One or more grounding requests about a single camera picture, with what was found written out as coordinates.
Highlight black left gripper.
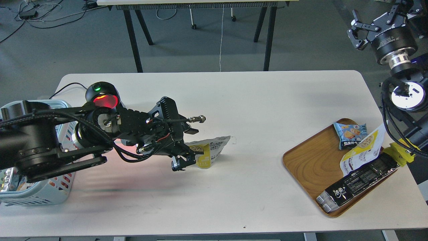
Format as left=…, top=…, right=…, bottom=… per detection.
left=137, top=124, right=199, bottom=171

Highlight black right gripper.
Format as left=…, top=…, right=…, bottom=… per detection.
left=347, top=0, right=427, bottom=73

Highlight yellow white snack pouch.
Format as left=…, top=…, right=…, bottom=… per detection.
left=339, top=124, right=386, bottom=177
left=186, top=136, right=231, bottom=169

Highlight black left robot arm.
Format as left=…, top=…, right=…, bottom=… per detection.
left=1, top=95, right=205, bottom=182

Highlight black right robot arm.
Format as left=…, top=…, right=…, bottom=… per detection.
left=347, top=0, right=428, bottom=157

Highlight blue snack packet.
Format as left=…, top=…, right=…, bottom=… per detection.
left=333, top=122, right=368, bottom=150

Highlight yellow cartoon snack packet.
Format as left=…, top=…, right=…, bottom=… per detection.
left=383, top=142, right=416, bottom=167

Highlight light blue plastic basket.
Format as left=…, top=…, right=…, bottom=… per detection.
left=0, top=99, right=78, bottom=206

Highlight black snack package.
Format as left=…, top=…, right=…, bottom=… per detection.
left=315, top=153, right=399, bottom=213

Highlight snack packets in basket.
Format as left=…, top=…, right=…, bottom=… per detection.
left=0, top=167, right=27, bottom=192

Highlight black barcode scanner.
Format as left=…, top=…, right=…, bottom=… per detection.
left=85, top=81, right=124, bottom=109

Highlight wooden tray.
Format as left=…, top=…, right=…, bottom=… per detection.
left=282, top=125, right=399, bottom=218

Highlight black leg background table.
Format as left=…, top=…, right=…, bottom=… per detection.
left=96, top=0, right=290, bottom=73

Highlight black power adapter on floor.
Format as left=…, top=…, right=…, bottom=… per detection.
left=18, top=9, right=38, bottom=20

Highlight black scanner cable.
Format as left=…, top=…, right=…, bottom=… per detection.
left=49, top=83, right=87, bottom=100

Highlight white hanging cable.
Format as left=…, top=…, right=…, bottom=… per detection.
left=219, top=7, right=224, bottom=72

